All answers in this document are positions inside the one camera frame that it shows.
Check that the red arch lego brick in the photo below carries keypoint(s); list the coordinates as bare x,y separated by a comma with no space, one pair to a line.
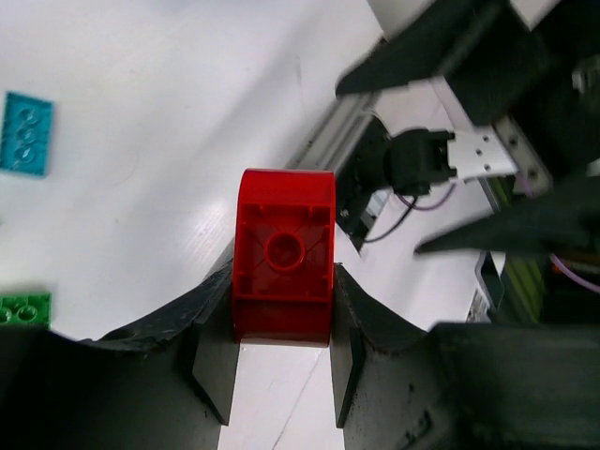
283,257

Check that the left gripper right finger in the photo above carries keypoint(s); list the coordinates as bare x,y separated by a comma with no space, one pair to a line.
459,385

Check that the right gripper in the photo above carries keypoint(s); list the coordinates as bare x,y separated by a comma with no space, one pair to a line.
535,86

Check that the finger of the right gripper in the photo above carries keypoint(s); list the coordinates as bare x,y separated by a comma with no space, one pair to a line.
562,221

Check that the green lego brick upper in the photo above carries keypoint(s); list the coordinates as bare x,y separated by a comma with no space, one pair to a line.
26,308

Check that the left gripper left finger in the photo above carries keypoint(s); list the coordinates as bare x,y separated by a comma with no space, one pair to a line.
164,381

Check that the teal rectangular lego brick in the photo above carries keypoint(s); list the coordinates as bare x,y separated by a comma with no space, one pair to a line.
26,132

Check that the aluminium front rail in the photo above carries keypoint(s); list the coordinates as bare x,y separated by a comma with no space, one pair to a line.
330,143

